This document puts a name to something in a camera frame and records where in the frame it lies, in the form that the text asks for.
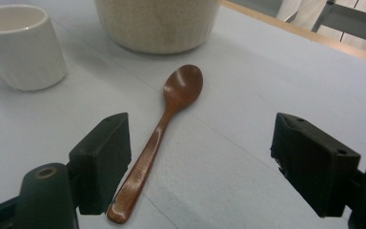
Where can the white cup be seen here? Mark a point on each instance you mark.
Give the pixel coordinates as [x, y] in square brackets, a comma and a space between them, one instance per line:
[28, 60]

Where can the grey metal stand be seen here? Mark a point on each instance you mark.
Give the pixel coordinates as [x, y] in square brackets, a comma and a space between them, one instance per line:
[355, 20]

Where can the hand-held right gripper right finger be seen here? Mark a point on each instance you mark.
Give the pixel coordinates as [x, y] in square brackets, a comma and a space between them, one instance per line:
[314, 162]

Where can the beige speckled ceramic pot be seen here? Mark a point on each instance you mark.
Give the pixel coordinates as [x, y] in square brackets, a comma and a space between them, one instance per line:
[157, 25]

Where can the brown wooden spoon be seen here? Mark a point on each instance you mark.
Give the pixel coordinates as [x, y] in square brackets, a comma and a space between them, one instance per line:
[180, 87]

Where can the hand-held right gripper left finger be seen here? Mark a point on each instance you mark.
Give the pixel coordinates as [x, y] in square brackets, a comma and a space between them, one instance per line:
[100, 162]

